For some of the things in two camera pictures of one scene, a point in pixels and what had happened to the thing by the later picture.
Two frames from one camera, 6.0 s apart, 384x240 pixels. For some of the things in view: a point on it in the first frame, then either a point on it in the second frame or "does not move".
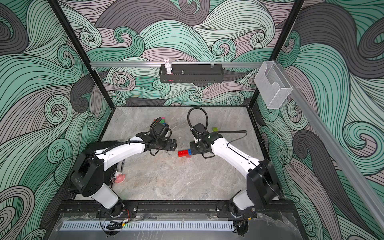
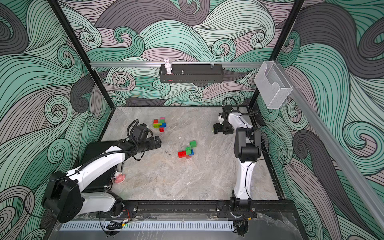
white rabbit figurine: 168,65 does not move
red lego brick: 183,153 does not move
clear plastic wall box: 273,84 does not move
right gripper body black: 196,147 to 224,128
